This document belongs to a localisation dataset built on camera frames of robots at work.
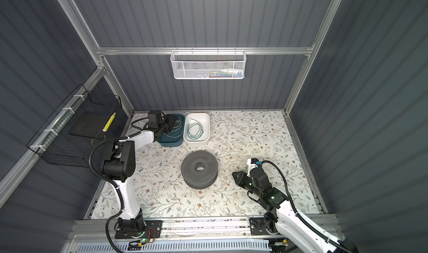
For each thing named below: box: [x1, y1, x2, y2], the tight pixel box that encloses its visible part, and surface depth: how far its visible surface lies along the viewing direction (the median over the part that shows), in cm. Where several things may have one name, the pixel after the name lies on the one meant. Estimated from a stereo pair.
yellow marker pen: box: [102, 112, 116, 133], surface depth 78 cm
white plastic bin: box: [183, 112, 211, 147], surface depth 110 cm
